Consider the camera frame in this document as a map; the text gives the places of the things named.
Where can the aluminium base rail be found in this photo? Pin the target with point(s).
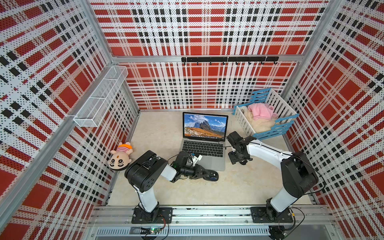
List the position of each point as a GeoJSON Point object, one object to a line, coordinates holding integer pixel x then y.
{"type": "Point", "coordinates": [303, 222]}

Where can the black wall hook rail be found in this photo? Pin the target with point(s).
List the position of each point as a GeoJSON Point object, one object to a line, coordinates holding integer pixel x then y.
{"type": "Point", "coordinates": [261, 59]}

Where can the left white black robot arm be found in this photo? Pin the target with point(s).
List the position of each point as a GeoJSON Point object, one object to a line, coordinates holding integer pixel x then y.
{"type": "Point", "coordinates": [146, 170]}

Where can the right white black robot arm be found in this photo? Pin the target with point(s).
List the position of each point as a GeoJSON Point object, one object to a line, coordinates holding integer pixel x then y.
{"type": "Point", "coordinates": [298, 176]}

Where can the orange plush doll toy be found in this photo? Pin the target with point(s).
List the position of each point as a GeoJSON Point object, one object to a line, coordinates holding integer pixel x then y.
{"type": "Point", "coordinates": [120, 159]}

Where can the cream fluffy cloth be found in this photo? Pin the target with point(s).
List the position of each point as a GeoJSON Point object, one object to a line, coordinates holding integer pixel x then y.
{"type": "Point", "coordinates": [259, 125]}

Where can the pink cloth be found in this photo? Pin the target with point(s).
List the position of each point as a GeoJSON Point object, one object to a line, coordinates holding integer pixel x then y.
{"type": "Point", "coordinates": [262, 111]}

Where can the silver open laptop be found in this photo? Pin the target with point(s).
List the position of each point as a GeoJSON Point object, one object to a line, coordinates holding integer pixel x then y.
{"type": "Point", "coordinates": [205, 135]}

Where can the black wireless mouse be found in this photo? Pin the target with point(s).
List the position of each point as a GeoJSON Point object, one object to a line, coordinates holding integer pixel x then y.
{"type": "Point", "coordinates": [211, 176]}

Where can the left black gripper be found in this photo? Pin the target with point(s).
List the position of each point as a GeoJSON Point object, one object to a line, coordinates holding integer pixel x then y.
{"type": "Point", "coordinates": [197, 170]}

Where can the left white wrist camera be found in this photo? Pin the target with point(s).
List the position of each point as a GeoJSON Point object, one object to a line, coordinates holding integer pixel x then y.
{"type": "Point", "coordinates": [195, 158]}

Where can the white wire mesh shelf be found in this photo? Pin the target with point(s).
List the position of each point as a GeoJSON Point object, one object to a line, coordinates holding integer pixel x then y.
{"type": "Point", "coordinates": [93, 111]}

